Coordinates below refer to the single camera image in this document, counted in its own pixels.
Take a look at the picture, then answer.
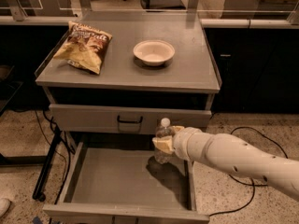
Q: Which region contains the clear plastic water bottle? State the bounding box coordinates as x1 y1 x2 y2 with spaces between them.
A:
154 118 175 164

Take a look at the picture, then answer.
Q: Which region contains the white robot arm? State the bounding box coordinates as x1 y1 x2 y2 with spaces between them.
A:
152 126 299 201

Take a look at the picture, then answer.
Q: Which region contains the grey drawer cabinet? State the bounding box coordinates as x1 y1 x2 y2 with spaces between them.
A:
34 10 222 224

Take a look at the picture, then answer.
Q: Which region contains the open grey middle drawer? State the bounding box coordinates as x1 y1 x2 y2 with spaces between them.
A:
43 143 209 224

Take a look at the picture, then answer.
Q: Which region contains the closed grey upper drawer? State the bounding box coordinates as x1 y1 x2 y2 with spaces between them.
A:
50 104 211 134

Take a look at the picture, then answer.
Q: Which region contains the white paper bowl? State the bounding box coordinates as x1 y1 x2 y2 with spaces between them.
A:
133 40 175 66

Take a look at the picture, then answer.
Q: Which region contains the yellow brown chip bag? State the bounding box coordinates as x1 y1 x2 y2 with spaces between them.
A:
53 21 112 75

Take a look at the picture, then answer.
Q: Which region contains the white shoe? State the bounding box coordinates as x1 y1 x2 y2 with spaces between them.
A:
0 198 11 217

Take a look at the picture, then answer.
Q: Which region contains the glass partition railing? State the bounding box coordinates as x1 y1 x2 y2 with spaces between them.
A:
0 0 299 28

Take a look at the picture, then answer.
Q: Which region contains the black floor cable loop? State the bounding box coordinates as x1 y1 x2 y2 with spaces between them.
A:
208 126 290 217

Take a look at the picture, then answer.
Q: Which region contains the black table leg frame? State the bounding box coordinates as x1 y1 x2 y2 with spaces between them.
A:
0 127 61 202

